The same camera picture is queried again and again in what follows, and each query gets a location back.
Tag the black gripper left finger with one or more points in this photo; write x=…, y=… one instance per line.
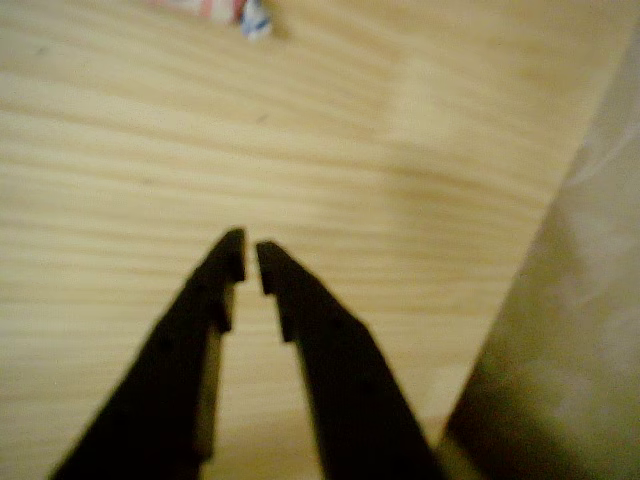
x=170, y=375

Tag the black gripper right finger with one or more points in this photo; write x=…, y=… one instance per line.
x=345, y=380

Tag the candy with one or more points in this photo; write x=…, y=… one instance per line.
x=220, y=10

